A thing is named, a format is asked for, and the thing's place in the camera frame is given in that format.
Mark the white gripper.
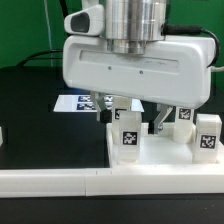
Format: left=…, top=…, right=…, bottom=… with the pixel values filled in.
left=63, top=3, right=214, bottom=134

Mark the white square table top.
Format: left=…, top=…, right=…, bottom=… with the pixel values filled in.
left=106, top=123, right=224, bottom=167

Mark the white front obstacle bar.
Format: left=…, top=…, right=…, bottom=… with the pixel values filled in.
left=0, top=165, right=224, bottom=198

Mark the white sheet with tags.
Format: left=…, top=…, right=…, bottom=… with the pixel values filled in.
left=53, top=95, right=144, bottom=112

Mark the white block at left edge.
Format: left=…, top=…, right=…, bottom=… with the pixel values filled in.
left=0, top=127, right=3, bottom=147

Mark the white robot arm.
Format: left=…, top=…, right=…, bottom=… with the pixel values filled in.
left=63, top=0, right=219, bottom=132

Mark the black cable bundle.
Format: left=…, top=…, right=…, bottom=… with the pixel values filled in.
left=16, top=0, right=78, bottom=69

